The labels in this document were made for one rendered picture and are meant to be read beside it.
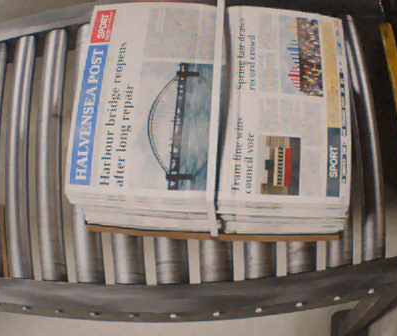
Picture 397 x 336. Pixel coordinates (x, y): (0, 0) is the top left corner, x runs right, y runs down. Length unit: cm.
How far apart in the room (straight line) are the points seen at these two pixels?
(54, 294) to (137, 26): 44
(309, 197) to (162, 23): 31
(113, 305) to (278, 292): 25
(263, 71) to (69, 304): 47
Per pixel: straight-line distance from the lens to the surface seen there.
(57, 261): 148
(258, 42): 131
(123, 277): 146
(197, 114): 127
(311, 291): 145
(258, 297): 144
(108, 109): 128
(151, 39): 132
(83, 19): 162
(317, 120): 127
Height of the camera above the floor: 222
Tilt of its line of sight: 72 degrees down
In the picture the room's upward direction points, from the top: 9 degrees counter-clockwise
